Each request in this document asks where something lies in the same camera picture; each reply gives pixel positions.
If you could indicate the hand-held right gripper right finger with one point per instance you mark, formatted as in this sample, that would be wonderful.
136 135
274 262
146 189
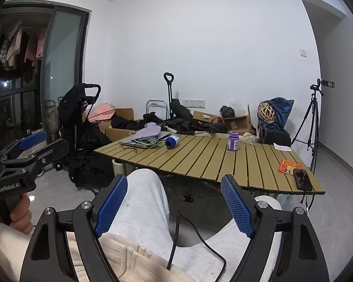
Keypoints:
238 205

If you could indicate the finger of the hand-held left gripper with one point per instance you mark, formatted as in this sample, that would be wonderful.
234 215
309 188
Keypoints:
32 139
54 149

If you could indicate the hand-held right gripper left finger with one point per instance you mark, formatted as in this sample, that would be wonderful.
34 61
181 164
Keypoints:
110 205

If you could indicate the blue white bottle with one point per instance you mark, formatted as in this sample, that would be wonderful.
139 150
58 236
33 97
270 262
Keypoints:
172 141

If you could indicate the person's left forearm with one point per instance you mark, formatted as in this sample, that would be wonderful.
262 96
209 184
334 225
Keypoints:
3 249

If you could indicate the person's left hand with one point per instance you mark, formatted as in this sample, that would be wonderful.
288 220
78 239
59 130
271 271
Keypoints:
22 214

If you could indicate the person's grey pants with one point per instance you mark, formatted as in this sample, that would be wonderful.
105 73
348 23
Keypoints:
147 211

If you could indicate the black stroller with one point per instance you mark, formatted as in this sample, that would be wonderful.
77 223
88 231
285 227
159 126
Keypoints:
79 114

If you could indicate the folding slatted table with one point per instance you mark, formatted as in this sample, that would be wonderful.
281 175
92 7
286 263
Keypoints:
211 161

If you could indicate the person's beige jacket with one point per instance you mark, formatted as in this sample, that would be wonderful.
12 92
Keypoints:
123 258

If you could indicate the pink bag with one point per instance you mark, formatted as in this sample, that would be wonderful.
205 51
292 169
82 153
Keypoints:
103 113

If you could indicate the purple jar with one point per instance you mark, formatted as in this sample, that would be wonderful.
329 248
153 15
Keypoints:
233 142

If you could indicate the orange snack packet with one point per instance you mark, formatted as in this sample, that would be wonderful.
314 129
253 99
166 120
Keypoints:
289 166

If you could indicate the cardboard box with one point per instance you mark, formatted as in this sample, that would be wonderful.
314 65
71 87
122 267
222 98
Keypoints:
117 126
238 124

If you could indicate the clear plastic bottle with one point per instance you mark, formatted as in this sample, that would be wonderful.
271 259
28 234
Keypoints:
250 138

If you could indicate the black smartphone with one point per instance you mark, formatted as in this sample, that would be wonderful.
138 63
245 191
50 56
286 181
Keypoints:
302 179

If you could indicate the silver laptop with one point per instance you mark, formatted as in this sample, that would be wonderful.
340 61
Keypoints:
141 141

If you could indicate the white paper tissue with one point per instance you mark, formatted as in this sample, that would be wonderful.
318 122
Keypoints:
282 147

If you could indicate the black suitcase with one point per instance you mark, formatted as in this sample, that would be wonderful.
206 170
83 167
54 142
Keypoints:
278 137

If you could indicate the glass sliding door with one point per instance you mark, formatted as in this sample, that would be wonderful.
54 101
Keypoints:
63 64

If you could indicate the purple cloth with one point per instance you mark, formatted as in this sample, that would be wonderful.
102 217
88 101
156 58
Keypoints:
148 130

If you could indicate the hanging clothes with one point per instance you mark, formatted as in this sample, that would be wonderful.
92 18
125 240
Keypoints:
17 45

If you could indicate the woven rattan ball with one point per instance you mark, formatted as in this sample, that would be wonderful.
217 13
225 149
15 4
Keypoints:
267 112

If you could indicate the pile of black clothes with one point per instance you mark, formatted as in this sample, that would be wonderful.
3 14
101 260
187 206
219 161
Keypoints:
182 120

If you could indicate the black tripod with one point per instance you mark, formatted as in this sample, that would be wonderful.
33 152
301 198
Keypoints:
311 123

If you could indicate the white wall socket strip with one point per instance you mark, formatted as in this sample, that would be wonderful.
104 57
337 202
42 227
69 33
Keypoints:
194 103

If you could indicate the white wall switch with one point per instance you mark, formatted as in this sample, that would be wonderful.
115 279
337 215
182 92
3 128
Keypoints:
303 52

